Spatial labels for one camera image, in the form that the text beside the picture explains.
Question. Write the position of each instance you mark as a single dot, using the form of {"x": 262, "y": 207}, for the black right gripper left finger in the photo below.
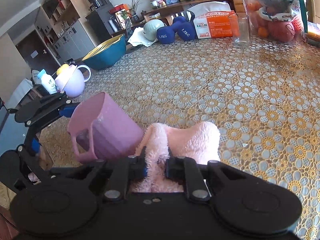
{"x": 125, "y": 170}

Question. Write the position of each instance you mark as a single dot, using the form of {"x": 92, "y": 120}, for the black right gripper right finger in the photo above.
{"x": 187, "y": 172}

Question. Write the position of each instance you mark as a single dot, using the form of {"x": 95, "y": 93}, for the white milk bottle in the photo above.
{"x": 47, "y": 81}

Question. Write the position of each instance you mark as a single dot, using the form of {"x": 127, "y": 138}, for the lilac pitcher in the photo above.
{"x": 71, "y": 80}

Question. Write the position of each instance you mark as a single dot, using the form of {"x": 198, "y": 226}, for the blue yellow basket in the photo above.
{"x": 106, "y": 54}

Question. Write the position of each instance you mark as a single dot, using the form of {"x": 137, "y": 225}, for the white cloth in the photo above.
{"x": 138, "y": 38}

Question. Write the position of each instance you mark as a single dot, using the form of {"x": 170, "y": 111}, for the blue dumbbell left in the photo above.
{"x": 166, "y": 34}

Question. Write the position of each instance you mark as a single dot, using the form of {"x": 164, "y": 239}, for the blue dumbbell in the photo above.
{"x": 185, "y": 29}
{"x": 166, "y": 34}

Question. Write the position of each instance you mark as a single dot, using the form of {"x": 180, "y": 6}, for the blue dumbbell right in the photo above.
{"x": 185, "y": 29}

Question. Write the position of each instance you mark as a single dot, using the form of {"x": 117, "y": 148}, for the green ceramic pot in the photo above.
{"x": 151, "y": 27}

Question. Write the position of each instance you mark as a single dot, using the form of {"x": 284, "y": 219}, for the black cabinet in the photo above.
{"x": 99, "y": 17}

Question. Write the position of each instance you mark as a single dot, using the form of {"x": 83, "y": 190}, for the wooden tv console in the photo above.
{"x": 179, "y": 8}

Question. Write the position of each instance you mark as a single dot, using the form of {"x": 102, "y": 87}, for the orange tissue box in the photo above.
{"x": 213, "y": 20}

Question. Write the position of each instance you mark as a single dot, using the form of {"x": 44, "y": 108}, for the clear drinking glass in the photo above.
{"x": 240, "y": 29}

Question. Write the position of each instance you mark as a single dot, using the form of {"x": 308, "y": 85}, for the plastic bag of fruit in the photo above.
{"x": 279, "y": 20}

